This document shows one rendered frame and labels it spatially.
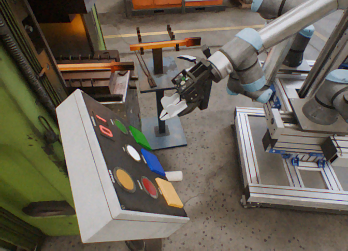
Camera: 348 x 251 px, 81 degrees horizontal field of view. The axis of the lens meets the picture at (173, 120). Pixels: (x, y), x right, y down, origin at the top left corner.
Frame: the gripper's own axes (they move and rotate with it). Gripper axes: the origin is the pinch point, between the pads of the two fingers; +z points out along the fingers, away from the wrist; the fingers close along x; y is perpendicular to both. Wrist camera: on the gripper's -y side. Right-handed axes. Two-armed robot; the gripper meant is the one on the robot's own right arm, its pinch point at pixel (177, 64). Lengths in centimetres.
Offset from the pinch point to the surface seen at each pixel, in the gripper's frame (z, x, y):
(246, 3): -171, 374, 90
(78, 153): 24, -61, -18
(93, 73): 38.2, -4.2, 1.0
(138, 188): 12, -66, -13
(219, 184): -34, -13, 100
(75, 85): 44.7, -11.3, 2.0
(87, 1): 30.6, -9.7, -29.9
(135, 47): 22.2, 27.5, 5.2
